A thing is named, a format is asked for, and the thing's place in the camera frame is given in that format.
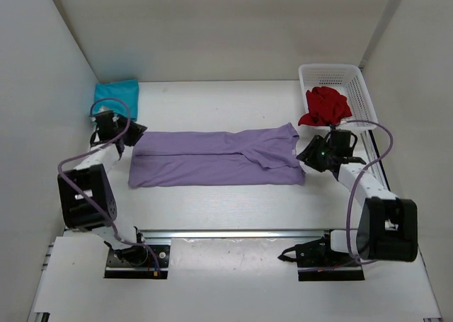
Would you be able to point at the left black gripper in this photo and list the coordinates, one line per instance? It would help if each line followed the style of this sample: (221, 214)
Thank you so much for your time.
(136, 130)

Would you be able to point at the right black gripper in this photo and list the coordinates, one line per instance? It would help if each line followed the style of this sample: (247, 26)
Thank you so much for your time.
(308, 156)

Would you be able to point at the teal t shirt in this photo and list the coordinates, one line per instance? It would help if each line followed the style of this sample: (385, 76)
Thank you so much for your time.
(114, 94)

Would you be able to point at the lavender t shirt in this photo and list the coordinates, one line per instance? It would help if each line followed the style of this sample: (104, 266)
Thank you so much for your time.
(249, 157)

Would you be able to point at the red t shirt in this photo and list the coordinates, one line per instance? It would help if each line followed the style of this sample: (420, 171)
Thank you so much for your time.
(326, 107)

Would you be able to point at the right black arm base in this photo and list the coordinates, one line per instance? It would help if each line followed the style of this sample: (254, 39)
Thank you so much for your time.
(317, 261)

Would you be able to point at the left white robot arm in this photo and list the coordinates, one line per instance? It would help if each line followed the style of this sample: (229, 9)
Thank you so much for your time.
(87, 200)

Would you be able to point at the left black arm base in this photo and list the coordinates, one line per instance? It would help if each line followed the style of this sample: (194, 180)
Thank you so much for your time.
(137, 263)

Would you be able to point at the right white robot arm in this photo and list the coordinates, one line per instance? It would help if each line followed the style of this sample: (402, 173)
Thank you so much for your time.
(379, 224)

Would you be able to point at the white plastic laundry basket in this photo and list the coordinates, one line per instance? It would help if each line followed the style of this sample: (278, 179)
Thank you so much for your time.
(348, 80)

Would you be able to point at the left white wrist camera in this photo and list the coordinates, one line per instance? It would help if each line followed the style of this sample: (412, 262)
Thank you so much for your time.
(98, 109)

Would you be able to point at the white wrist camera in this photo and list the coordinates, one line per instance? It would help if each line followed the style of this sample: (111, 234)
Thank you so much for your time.
(333, 128)
(98, 109)

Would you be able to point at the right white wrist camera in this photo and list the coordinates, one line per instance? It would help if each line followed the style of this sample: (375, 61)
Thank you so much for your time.
(333, 128)

